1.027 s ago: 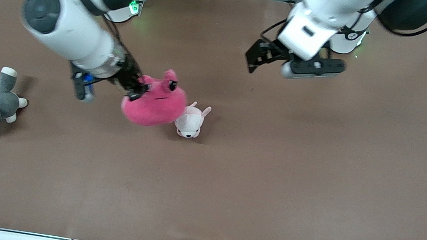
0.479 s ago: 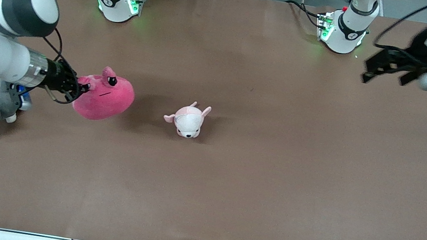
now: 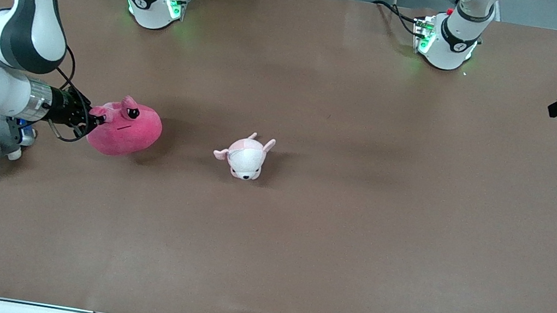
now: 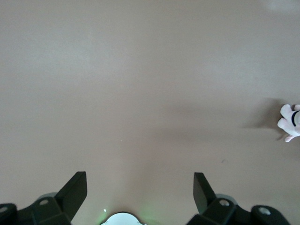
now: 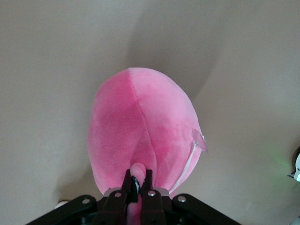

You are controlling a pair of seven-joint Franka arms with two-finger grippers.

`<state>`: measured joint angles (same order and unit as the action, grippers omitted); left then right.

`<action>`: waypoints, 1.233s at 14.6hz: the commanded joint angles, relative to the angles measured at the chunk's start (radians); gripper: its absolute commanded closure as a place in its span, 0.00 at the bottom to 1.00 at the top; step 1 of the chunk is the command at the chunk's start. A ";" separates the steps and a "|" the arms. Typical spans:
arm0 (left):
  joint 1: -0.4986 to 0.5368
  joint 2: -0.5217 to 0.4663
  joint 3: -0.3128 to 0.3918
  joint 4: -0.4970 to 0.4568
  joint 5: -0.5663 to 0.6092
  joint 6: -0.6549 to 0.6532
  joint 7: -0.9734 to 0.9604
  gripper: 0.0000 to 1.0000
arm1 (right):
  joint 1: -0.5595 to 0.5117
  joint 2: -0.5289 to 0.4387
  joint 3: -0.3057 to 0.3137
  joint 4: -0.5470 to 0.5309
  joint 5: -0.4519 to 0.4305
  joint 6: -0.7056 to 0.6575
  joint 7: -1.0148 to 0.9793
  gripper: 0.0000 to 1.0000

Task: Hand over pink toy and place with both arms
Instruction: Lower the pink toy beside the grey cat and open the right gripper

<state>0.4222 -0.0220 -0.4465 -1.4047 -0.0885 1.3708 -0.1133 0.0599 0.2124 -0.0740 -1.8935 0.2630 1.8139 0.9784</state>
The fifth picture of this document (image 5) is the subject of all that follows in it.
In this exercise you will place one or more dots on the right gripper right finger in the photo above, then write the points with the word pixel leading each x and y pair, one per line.
pixel 152 206

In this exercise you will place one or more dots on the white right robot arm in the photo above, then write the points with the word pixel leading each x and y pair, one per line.
pixel 295 164

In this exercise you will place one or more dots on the round hot pink plush toy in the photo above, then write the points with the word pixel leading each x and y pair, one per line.
pixel 145 131

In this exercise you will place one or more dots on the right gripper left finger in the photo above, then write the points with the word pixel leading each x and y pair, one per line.
pixel 114 206

